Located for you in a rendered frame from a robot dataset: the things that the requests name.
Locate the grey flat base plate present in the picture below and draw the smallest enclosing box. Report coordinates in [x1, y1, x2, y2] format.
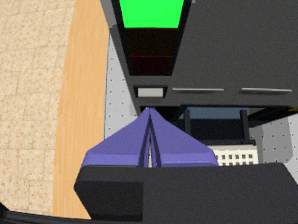
[103, 30, 298, 184]

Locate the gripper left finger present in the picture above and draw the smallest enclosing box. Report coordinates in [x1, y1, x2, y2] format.
[80, 108, 150, 168]

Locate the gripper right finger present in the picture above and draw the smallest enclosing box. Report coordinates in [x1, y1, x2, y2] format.
[150, 107, 219, 167]

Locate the white well plate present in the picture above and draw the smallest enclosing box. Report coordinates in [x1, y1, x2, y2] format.
[207, 145, 258, 166]

